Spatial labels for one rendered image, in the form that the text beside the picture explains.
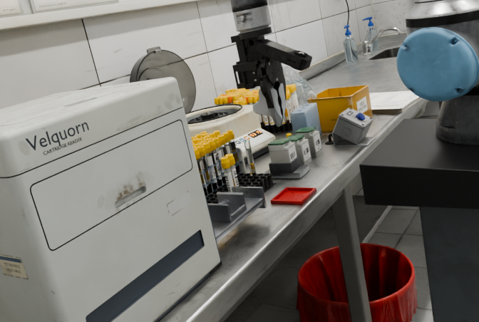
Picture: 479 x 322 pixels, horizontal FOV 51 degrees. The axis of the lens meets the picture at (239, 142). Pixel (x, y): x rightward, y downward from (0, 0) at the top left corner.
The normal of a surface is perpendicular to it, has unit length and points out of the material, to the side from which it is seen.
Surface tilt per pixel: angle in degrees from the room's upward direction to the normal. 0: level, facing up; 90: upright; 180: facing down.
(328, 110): 90
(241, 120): 90
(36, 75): 90
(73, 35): 90
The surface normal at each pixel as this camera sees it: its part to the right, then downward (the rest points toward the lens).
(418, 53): -0.65, 0.43
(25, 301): -0.53, 0.31
